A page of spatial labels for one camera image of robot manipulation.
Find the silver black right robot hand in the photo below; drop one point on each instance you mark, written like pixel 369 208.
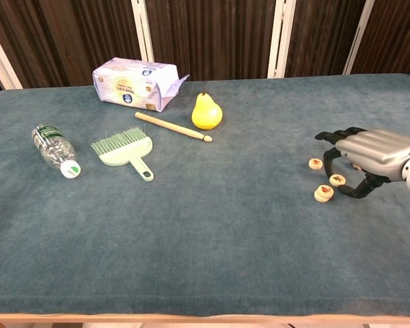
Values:
pixel 379 150

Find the wooden chess piece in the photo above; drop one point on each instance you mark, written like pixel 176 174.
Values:
pixel 315 164
pixel 320 199
pixel 337 180
pixel 324 191
pixel 357 167

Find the mint green hand brush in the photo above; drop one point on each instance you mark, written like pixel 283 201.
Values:
pixel 126 152

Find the yellow pear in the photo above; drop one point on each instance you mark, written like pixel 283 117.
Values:
pixel 206 114

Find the teal velvet table cloth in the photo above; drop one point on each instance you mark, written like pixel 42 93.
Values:
pixel 205 222

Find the light wooden stick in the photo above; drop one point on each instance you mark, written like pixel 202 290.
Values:
pixel 172 126

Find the light wooden table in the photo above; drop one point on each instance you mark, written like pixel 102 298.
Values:
pixel 205 320

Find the pale purple tissue pack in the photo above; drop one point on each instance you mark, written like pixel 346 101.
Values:
pixel 133 83

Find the clear plastic water bottle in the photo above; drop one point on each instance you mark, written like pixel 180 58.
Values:
pixel 53 147

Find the white metal frame post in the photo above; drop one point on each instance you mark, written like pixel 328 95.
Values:
pixel 358 37
pixel 1 58
pixel 282 37
pixel 143 30

